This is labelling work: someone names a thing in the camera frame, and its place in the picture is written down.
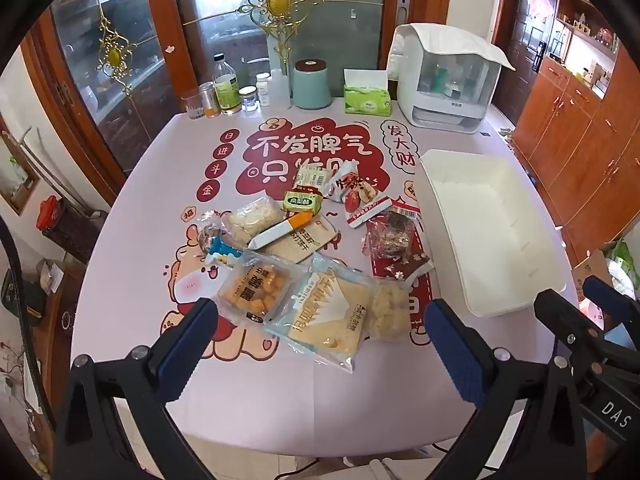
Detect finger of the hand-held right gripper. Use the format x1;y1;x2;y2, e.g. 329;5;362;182
532;287;609;367
582;275;640;352

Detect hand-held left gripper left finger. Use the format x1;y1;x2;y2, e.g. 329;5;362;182
52;297;221;480

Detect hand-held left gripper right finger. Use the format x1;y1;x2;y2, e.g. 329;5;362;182
424;299;586;480

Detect fried golden snack packet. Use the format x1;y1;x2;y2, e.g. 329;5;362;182
216;251;308;325

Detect blue snack packet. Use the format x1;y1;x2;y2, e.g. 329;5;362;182
204;235;243;267

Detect white plastic bin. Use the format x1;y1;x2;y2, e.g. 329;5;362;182
414;149;568;317

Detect large toast bread packet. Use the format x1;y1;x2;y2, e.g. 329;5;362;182
264;254;377;374

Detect clear white cracker packet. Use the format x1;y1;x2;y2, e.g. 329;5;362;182
222;196;286;248

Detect orange white stick packet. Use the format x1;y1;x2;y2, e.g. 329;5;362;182
250;211;313;250

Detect brown snack packet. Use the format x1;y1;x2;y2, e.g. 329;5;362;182
260;215;337;265

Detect red white date packet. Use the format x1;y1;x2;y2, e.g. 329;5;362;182
342;180;396;229

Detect small green snack packet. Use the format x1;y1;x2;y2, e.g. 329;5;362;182
281;187;326;215

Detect red white brushstroke packet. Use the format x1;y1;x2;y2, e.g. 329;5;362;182
320;170;368;201

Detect cardboard box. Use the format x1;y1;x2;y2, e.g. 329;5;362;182
571;249;618;303

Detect green plastic bag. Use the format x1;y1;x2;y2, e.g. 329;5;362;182
602;240;640;296

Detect clear rice cake packet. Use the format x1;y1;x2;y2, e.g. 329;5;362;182
367;280;413;343

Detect small clear candy wrapper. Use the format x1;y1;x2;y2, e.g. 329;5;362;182
197;210;231;251

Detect red bag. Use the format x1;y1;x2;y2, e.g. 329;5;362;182
36;195;63;231

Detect white yellow snack packet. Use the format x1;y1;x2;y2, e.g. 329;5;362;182
292;165;333;192

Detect clear measuring cup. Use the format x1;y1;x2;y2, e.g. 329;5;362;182
181;89;206;121

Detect glass jar with orange contents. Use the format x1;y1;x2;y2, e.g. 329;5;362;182
198;81;221;119

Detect glass bottle with green label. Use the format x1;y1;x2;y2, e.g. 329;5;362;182
214;53;241;116

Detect white countertop storage cabinet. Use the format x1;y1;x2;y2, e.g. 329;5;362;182
387;22;517;135

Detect dark wooden door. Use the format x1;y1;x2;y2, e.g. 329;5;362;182
492;0;563;121

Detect green tissue box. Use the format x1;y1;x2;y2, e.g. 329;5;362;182
343;69;392;115

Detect white squeeze bottle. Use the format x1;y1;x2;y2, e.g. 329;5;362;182
269;67;292;108

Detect teal canister with brown lid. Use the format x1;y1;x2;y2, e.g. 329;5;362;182
291;59;331;111

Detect glass door with gold ornaments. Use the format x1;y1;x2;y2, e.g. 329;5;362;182
22;0;453;191

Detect wooden wall cabinets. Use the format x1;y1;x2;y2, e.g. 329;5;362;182
510;0;640;256

